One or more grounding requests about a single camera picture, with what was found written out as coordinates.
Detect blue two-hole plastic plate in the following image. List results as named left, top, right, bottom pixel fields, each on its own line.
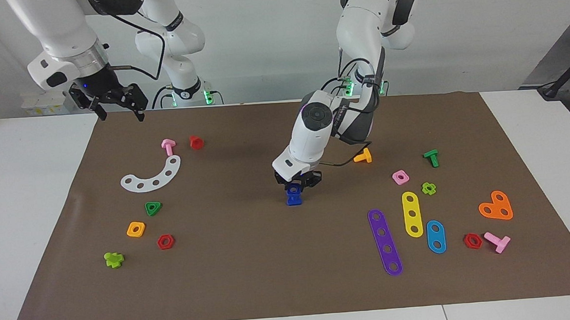
left=425, top=220, right=447, bottom=255

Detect black base cables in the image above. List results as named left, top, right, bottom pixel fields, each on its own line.
left=320, top=75, right=356, bottom=98
left=151, top=82, right=225, bottom=110

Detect lime green cross screw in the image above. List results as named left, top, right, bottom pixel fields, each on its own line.
left=103, top=251, right=125, bottom=270

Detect black right base cables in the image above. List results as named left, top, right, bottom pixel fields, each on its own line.
left=151, top=82, right=225, bottom=110

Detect black stand pole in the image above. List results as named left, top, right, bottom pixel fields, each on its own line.
left=535, top=48, right=570, bottom=101

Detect white curved five-hole plate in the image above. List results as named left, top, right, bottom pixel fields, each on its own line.
left=119, top=154, right=183, bottom=194

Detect orange square plastic nut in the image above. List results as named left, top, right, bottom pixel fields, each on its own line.
left=126, top=221, right=147, bottom=239

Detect orange heart-shaped plastic plate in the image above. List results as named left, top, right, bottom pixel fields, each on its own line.
left=477, top=189, right=514, bottom=222

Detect brown table mat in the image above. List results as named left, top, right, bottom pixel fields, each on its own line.
left=0, top=86, right=570, bottom=320

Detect black left base cables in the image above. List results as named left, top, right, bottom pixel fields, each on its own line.
left=320, top=75, right=356, bottom=98

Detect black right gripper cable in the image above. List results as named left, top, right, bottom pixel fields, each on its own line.
left=96, top=0, right=168, bottom=84

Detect purple four-hole plastic plate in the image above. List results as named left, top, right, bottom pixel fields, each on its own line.
left=367, top=208, right=404, bottom=278

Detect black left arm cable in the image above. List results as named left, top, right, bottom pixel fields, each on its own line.
left=313, top=48, right=391, bottom=169

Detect yellow three-hole plastic plate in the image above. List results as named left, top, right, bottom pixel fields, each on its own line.
left=401, top=190, right=425, bottom=239

